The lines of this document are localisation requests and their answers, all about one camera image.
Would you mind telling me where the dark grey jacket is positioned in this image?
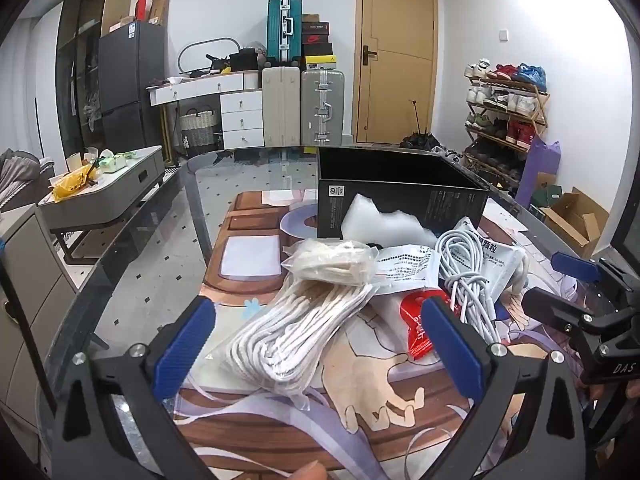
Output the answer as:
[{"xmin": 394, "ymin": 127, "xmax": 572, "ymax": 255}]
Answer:
[{"xmin": 0, "ymin": 149, "xmax": 56, "ymax": 211}]

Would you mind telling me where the white desk with drawers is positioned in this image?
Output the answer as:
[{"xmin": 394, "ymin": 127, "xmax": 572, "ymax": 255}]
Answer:
[{"xmin": 147, "ymin": 72, "xmax": 265, "ymax": 150}]

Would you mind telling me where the grey side cabinet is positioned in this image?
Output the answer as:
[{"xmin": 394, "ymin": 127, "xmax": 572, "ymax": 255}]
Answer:
[{"xmin": 0, "ymin": 205, "xmax": 81, "ymax": 411}]

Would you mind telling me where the white cable bundle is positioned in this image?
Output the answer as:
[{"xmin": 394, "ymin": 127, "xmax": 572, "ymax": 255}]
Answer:
[{"xmin": 435, "ymin": 230, "xmax": 501, "ymax": 346}]

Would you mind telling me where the dark grey refrigerator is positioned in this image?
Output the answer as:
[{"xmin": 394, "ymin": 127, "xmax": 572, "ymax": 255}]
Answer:
[{"xmin": 98, "ymin": 20, "xmax": 168, "ymax": 148}]

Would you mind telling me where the yellow plastic bag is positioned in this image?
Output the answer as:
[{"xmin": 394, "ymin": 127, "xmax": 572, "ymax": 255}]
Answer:
[{"xmin": 51, "ymin": 165, "xmax": 98, "ymax": 203}]

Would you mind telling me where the wicker basket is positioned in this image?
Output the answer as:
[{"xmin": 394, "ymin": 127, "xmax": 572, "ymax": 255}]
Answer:
[{"xmin": 179, "ymin": 105, "xmax": 223, "ymax": 150}]

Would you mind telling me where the black cardboard box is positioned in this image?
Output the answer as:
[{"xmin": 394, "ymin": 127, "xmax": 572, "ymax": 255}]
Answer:
[{"xmin": 316, "ymin": 146, "xmax": 490, "ymax": 241}]

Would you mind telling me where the purple bag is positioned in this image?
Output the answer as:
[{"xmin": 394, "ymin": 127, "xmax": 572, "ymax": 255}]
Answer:
[{"xmin": 515, "ymin": 139, "xmax": 562, "ymax": 208}]

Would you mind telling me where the wooden door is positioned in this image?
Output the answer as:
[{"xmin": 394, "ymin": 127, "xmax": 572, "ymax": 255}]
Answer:
[{"xmin": 352, "ymin": 0, "xmax": 438, "ymax": 146}]

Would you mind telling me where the black umbrella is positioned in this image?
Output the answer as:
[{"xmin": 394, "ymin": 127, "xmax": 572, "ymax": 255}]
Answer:
[{"xmin": 400, "ymin": 100, "xmax": 443, "ymax": 151}]

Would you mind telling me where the white foam piece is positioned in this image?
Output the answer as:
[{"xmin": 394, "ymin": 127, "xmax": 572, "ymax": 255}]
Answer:
[{"xmin": 341, "ymin": 193, "xmax": 441, "ymax": 247}]

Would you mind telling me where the wooden shoe rack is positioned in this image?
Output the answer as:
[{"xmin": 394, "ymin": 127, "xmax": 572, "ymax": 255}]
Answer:
[{"xmin": 462, "ymin": 77, "xmax": 551, "ymax": 191}]

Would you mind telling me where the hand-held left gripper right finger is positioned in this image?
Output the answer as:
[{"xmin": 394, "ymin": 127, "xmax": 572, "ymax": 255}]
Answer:
[{"xmin": 420, "ymin": 295, "xmax": 588, "ymax": 480}]

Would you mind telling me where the black bag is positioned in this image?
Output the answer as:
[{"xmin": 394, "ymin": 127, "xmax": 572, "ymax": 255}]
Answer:
[{"xmin": 229, "ymin": 49, "xmax": 261, "ymax": 72}]

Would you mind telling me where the oval mirror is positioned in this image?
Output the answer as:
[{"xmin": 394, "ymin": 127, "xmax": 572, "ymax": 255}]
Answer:
[{"xmin": 177, "ymin": 37, "xmax": 241, "ymax": 77}]

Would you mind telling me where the silver suitcase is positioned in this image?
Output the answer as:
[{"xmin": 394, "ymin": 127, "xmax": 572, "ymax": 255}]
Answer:
[{"xmin": 300, "ymin": 69, "xmax": 346, "ymax": 147}]

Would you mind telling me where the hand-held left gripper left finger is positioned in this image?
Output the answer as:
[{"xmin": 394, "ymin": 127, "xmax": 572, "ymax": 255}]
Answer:
[{"xmin": 50, "ymin": 295, "xmax": 221, "ymax": 480}]

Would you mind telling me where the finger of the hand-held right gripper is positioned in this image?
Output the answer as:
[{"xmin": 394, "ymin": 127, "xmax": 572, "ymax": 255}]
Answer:
[
  {"xmin": 550, "ymin": 252, "xmax": 640, "ymax": 306},
  {"xmin": 522, "ymin": 287, "xmax": 608, "ymax": 348}
]

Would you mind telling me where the white printed packet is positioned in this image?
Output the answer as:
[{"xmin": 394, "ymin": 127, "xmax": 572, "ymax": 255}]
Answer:
[
  {"xmin": 452, "ymin": 217, "xmax": 526, "ymax": 306},
  {"xmin": 372, "ymin": 244, "xmax": 441, "ymax": 295}
]

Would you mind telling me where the collection of shoes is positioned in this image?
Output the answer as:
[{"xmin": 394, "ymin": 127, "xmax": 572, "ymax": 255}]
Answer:
[{"xmin": 462, "ymin": 58, "xmax": 548, "ymax": 186}]

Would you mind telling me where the open cardboard box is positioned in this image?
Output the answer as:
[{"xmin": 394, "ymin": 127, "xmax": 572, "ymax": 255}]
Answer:
[{"xmin": 540, "ymin": 187, "xmax": 611, "ymax": 260}]

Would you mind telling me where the bagged white rope bundle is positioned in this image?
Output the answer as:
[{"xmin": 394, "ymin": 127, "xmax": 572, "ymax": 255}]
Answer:
[{"xmin": 207, "ymin": 280, "xmax": 376, "ymax": 411}]

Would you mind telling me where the grey coffee table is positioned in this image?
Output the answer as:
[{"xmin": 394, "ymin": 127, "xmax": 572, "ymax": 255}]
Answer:
[{"xmin": 37, "ymin": 146, "xmax": 166, "ymax": 266}]

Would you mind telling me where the red label plastic bag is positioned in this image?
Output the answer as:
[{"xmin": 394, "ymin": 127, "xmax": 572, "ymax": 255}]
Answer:
[{"xmin": 397, "ymin": 287, "xmax": 451, "ymax": 361}]

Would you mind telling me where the printed desk mat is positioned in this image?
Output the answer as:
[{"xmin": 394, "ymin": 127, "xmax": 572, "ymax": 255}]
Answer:
[{"xmin": 175, "ymin": 190, "xmax": 640, "ymax": 480}]

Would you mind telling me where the green white tissue box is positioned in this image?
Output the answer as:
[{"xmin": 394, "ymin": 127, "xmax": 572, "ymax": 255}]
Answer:
[{"xmin": 97, "ymin": 150, "xmax": 141, "ymax": 171}]

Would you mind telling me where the beige suitcase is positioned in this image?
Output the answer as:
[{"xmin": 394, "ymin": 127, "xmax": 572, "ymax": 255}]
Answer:
[{"xmin": 262, "ymin": 66, "xmax": 302, "ymax": 148}]

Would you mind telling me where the person's left hand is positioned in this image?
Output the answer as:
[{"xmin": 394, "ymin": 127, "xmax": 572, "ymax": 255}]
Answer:
[{"xmin": 277, "ymin": 461, "xmax": 328, "ymax": 480}]

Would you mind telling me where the bagged cream rope bundle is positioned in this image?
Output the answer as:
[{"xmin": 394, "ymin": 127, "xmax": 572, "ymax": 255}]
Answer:
[{"xmin": 281, "ymin": 239, "xmax": 376, "ymax": 286}]

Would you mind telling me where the teal suitcase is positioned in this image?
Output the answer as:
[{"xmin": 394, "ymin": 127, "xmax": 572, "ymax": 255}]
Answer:
[{"xmin": 266, "ymin": 0, "xmax": 303, "ymax": 66}]

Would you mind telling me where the dark glass cabinet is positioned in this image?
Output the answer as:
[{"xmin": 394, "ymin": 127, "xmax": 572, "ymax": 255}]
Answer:
[{"xmin": 55, "ymin": 0, "xmax": 136, "ymax": 161}]

